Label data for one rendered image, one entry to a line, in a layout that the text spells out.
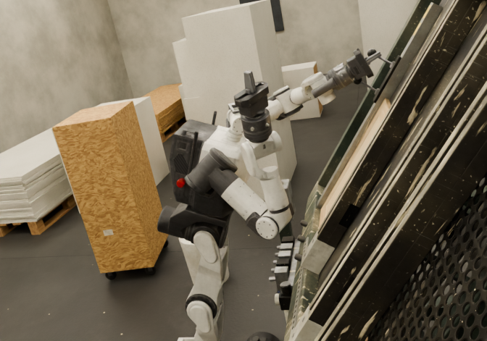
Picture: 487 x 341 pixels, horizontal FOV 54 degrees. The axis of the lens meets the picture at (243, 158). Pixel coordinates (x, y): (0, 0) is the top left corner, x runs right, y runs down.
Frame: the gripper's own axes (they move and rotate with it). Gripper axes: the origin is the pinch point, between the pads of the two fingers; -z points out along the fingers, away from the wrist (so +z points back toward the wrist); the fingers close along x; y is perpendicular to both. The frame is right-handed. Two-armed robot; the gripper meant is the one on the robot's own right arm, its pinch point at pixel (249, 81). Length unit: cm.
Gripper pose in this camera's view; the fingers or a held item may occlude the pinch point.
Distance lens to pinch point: 138.2
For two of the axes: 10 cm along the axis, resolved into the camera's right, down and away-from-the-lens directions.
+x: 6.6, -5.2, 5.5
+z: 1.6, 8.0, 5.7
